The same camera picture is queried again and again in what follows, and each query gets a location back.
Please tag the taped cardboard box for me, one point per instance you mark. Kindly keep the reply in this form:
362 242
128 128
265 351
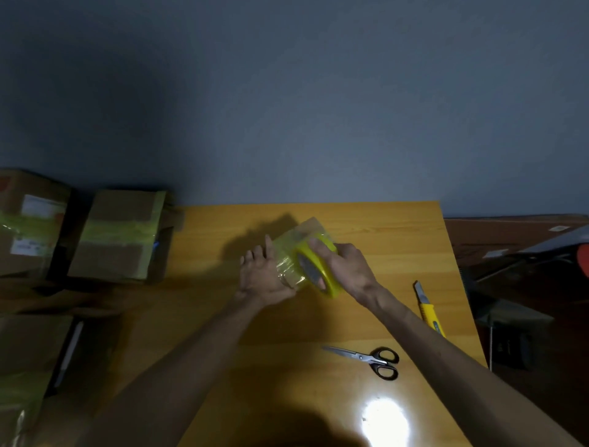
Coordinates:
117 237

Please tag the person's right hand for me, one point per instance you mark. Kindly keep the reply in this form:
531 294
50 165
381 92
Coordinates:
345 271

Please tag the person's left hand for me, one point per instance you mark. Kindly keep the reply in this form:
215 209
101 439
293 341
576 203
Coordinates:
262 278

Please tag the yellow packing tape roll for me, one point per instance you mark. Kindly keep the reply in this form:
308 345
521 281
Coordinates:
317 267

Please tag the person's left thumb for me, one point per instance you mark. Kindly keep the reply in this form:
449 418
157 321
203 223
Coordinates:
285 289

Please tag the person's left forearm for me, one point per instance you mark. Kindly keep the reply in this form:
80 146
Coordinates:
170 373

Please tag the person's left middle finger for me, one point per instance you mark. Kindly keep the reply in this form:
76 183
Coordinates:
258 254

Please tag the cardboard box with white labels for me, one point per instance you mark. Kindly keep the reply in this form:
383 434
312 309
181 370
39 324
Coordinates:
30 221

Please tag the person's right fingers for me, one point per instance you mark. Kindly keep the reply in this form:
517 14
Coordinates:
322 251

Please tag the yellow utility knife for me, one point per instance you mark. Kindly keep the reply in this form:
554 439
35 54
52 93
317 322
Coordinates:
429 311

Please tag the person's right forearm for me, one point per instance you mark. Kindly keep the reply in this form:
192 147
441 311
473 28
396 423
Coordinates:
464 377

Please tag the open cardboard box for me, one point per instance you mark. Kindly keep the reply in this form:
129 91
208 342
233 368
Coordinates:
32 368

